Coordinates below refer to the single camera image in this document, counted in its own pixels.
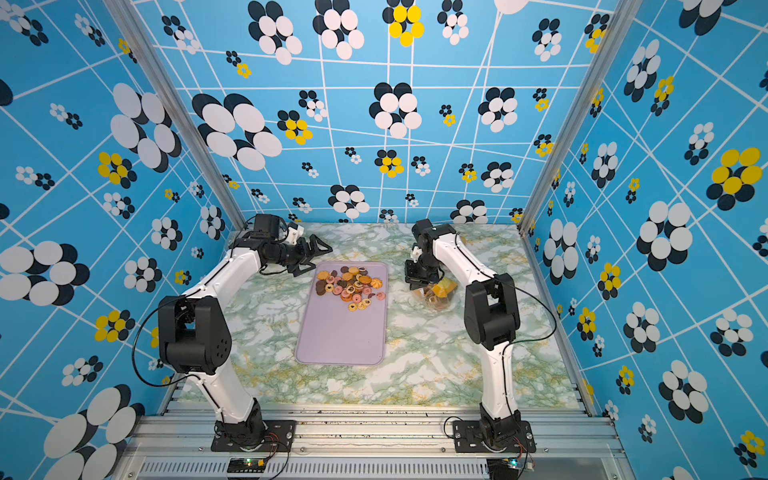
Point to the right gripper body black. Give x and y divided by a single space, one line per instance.
422 273

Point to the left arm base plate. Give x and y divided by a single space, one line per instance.
263 437

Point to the ziploc bag of cookies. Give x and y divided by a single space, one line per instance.
437 297

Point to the controller board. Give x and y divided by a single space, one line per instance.
243 466
505 469

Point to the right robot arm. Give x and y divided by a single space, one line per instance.
491 319

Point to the right controller board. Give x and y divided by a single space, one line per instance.
505 469

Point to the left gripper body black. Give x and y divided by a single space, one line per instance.
292 256

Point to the pile of poured cookies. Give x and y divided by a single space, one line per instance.
356 287

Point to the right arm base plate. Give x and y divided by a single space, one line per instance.
482 436

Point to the aluminium front rail frame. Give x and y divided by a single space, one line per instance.
372 442

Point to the lilac plastic tray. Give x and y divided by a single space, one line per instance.
332 335

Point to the left controller board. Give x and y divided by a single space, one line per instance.
243 466

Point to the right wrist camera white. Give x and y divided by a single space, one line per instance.
415 255

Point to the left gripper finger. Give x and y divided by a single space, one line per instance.
316 246
302 267

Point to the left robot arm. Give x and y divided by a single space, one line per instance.
194 337

